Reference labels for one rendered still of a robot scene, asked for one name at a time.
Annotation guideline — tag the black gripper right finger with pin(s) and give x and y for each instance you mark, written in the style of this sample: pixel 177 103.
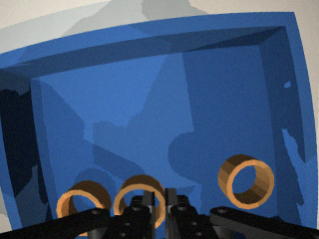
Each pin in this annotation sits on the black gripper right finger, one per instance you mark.
pixel 183 220

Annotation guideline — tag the bronze ring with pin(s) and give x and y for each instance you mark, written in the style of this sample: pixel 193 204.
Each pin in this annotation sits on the bronze ring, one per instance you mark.
pixel 258 193
pixel 91 189
pixel 144 182

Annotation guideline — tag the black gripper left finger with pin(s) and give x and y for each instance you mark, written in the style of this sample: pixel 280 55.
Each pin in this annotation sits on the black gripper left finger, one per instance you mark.
pixel 140 224

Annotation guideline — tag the blue crate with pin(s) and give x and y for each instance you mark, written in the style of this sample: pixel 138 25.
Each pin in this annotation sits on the blue crate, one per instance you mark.
pixel 171 98

